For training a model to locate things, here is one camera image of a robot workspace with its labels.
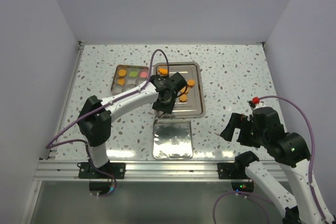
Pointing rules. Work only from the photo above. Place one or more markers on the red cable connector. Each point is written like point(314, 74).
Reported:
point(256, 100)

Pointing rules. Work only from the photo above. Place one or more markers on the pink round cookie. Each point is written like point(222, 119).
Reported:
point(143, 74)

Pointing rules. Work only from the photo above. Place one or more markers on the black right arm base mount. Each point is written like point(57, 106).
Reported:
point(229, 171)

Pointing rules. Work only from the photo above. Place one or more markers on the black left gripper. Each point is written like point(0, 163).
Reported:
point(168, 108)

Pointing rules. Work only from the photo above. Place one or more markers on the beige compartment cookie box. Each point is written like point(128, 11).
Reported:
point(130, 82)

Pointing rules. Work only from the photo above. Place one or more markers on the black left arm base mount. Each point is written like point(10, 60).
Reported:
point(86, 171)

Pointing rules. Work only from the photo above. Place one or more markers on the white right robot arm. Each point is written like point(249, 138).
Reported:
point(304, 202)

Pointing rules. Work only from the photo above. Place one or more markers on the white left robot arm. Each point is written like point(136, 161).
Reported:
point(97, 115)

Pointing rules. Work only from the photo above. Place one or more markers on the orange flower cookie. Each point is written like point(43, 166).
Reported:
point(191, 83)

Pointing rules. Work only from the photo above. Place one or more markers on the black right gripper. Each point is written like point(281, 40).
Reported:
point(235, 120)

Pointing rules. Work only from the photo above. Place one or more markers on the steel slotted tongs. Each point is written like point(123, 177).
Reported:
point(160, 116)

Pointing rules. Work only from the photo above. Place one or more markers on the orange fish cookie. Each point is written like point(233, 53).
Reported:
point(163, 72)

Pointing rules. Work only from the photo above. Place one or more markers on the small square steel lid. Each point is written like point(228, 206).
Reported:
point(172, 139)

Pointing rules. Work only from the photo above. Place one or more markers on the large steel baking tray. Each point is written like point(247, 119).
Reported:
point(194, 107)

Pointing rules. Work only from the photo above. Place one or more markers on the aluminium frame rail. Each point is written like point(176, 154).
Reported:
point(135, 171)

